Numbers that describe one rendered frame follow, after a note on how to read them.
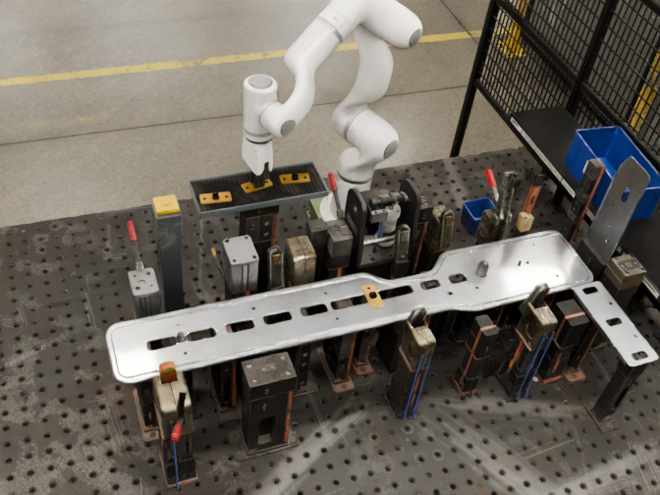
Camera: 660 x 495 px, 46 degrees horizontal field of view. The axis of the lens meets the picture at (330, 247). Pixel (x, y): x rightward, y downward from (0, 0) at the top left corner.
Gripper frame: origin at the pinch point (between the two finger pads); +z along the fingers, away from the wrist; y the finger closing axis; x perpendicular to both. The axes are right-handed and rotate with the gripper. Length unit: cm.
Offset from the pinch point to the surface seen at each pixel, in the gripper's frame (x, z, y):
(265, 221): 0.6, 12.6, 4.8
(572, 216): 94, 20, 36
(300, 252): 2.5, 10.5, 21.5
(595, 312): 71, 19, 70
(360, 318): 9.7, 18.5, 43.3
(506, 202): 66, 7, 32
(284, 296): -5.1, 18.5, 27.5
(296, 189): 9.2, 2.6, 5.8
